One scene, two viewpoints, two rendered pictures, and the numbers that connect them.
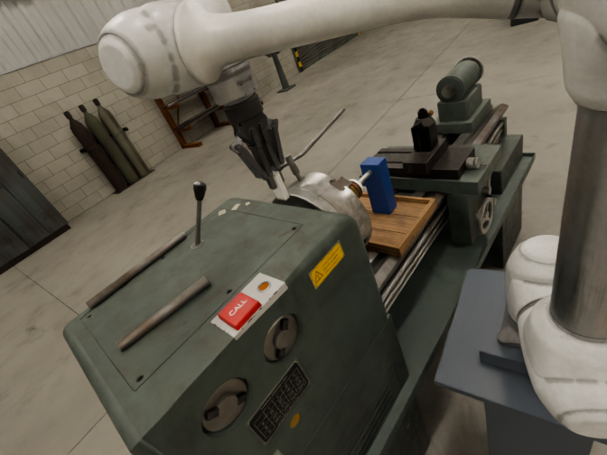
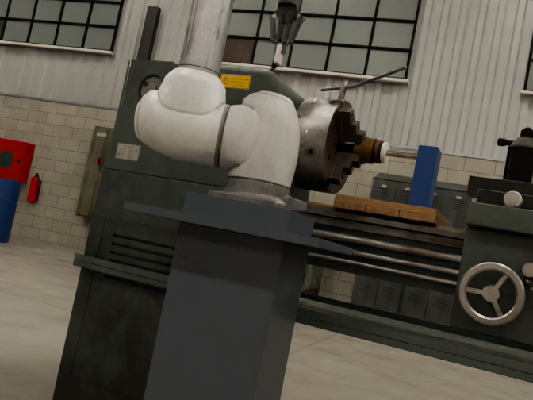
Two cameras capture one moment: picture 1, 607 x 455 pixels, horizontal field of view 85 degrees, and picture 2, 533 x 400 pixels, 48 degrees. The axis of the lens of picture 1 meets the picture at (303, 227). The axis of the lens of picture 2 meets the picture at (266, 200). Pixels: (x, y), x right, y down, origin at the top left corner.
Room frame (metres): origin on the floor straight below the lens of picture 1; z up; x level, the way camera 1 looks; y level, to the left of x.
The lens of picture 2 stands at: (-0.19, -1.74, 0.72)
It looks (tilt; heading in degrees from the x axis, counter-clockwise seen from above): 4 degrees up; 61
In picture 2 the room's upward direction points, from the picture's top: 11 degrees clockwise
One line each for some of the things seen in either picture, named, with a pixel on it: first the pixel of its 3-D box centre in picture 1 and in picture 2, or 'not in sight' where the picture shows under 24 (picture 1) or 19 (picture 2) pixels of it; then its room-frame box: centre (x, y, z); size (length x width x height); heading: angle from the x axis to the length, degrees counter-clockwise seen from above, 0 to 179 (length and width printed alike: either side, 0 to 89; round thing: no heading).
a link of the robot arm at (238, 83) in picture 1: (232, 84); not in sight; (0.70, 0.02, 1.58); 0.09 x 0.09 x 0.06
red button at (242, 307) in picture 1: (239, 311); not in sight; (0.46, 0.17, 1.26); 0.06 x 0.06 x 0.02; 37
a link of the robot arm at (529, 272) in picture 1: (546, 283); (263, 138); (0.46, -0.46, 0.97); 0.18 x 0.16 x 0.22; 151
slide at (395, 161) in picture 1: (415, 162); (515, 212); (1.26, -0.57, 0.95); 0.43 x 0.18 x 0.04; 37
